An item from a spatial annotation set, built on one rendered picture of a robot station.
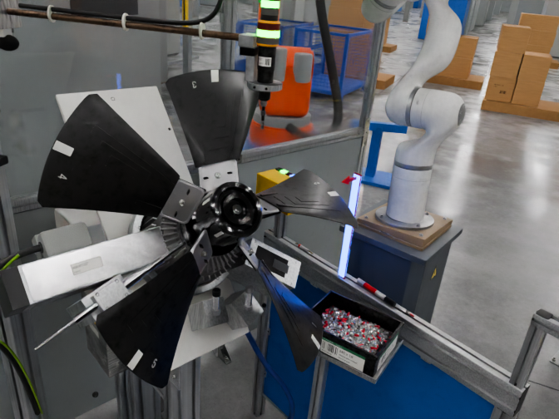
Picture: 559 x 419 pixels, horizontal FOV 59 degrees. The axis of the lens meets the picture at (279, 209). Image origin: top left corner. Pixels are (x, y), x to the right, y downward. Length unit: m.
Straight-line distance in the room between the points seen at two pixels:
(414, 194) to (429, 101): 0.29
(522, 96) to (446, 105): 7.00
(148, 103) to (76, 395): 1.22
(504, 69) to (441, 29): 6.85
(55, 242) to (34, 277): 0.09
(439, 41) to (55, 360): 1.65
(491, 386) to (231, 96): 0.90
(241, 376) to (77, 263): 1.45
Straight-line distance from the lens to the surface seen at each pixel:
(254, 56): 0.99
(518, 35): 8.38
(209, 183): 1.08
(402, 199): 1.59
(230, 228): 0.97
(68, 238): 1.07
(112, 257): 1.05
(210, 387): 2.31
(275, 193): 1.17
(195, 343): 1.21
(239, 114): 1.12
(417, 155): 1.55
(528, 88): 8.47
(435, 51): 1.57
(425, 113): 1.52
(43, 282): 1.01
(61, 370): 2.02
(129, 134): 0.97
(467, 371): 1.33
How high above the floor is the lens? 1.66
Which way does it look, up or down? 26 degrees down
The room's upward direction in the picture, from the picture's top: 5 degrees clockwise
